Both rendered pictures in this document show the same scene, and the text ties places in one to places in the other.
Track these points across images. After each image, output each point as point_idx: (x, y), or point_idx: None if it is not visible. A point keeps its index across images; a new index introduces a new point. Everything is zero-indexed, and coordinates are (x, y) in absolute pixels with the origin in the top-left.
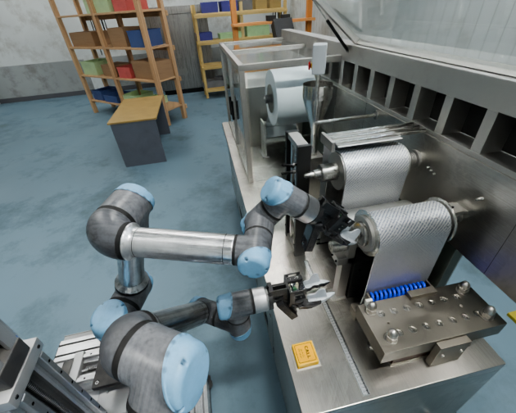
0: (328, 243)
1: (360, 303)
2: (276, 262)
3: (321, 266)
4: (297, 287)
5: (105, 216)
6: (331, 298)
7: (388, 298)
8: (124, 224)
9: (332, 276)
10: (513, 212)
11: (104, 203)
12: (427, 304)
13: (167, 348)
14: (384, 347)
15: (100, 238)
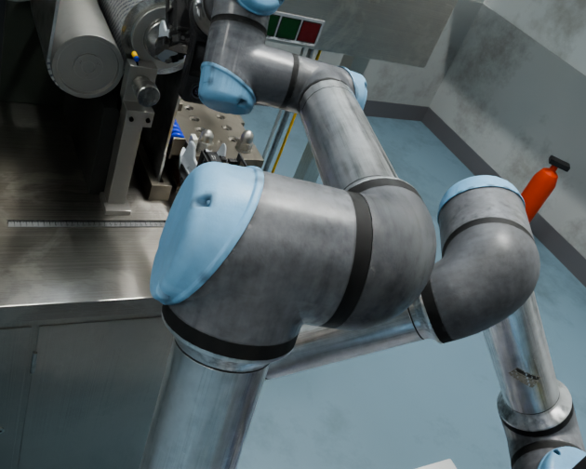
0: (139, 95)
1: (161, 168)
2: (1, 274)
3: (34, 204)
4: (230, 164)
5: (395, 204)
6: (127, 209)
7: (179, 126)
8: (391, 181)
9: (66, 197)
10: None
11: (344, 216)
12: (186, 101)
13: (501, 186)
14: (257, 157)
15: (434, 232)
